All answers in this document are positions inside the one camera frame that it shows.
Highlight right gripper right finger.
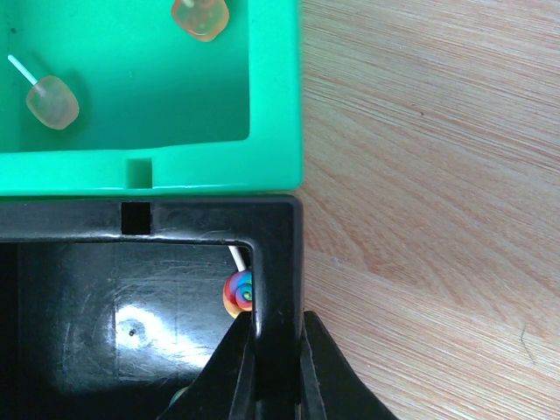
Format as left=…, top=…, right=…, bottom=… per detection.
left=300, top=311, right=397, bottom=420

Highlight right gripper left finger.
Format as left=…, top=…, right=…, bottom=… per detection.
left=159, top=313, right=256, bottom=419

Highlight black bin with swirl lollipops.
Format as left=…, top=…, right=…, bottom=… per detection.
left=1, top=195, right=303, bottom=419

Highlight green bin with square lollipops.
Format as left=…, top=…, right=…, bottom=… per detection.
left=1, top=1, right=304, bottom=197

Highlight rainbow swirl lollipop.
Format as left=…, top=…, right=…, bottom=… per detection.
left=222, top=245, right=253, bottom=319

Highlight pale orange square lollipop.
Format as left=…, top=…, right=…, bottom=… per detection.
left=7, top=54, right=80, bottom=130

